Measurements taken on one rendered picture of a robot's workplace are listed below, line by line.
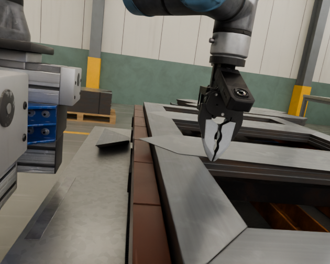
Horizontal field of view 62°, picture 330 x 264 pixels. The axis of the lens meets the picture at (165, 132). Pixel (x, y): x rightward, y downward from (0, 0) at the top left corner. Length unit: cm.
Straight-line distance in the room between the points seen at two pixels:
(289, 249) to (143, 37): 741
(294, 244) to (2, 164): 31
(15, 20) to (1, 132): 51
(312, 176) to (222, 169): 21
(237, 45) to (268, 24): 822
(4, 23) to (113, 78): 687
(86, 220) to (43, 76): 34
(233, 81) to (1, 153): 39
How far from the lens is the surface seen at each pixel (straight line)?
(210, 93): 55
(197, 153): 61
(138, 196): 43
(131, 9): 59
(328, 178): 72
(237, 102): 47
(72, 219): 65
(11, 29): 75
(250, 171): 62
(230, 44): 55
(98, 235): 60
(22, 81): 32
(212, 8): 48
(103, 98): 488
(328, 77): 994
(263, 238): 34
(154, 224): 36
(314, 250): 36
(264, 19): 871
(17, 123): 32
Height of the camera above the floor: 101
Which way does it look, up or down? 12 degrees down
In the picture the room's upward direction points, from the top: 8 degrees clockwise
